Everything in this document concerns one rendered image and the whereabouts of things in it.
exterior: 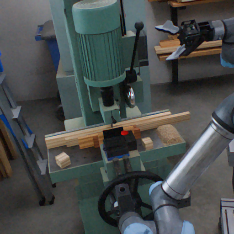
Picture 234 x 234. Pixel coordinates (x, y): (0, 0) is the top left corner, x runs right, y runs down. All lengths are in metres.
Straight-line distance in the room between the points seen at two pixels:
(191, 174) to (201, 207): 1.48
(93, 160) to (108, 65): 0.41
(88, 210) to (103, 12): 0.87
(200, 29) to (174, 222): 0.72
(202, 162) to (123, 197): 0.29
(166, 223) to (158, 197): 0.10
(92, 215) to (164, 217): 0.69
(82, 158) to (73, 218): 1.05
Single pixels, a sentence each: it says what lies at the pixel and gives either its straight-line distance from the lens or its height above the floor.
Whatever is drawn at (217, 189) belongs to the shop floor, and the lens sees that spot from 2.57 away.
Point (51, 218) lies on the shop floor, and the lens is 2.50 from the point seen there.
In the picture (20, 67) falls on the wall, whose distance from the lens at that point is 3.93.
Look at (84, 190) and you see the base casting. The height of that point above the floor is 0.76.
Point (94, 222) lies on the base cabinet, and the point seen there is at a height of 0.56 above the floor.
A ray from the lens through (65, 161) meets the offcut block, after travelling 1.41.
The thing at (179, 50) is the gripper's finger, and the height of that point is 1.32.
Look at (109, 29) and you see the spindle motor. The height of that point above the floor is 1.42.
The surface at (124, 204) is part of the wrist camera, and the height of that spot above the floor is 1.00.
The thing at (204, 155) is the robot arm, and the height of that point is 1.19.
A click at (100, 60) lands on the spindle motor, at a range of 1.28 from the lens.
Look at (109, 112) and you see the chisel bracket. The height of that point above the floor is 1.06.
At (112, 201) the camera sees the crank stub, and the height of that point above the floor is 0.90.
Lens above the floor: 1.77
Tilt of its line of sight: 31 degrees down
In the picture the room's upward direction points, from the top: 7 degrees counter-clockwise
